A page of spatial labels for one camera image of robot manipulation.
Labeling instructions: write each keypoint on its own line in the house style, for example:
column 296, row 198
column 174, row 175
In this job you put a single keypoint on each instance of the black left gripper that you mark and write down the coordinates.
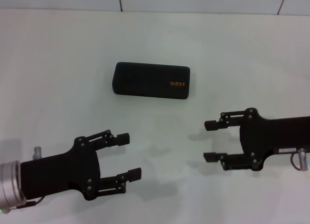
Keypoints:
column 58, row 173

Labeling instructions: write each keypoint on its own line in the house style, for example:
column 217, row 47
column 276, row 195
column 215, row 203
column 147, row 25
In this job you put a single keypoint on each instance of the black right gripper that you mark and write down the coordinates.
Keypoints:
column 278, row 134

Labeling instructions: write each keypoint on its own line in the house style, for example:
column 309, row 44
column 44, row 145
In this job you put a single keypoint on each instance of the black glasses case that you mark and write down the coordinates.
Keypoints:
column 150, row 80

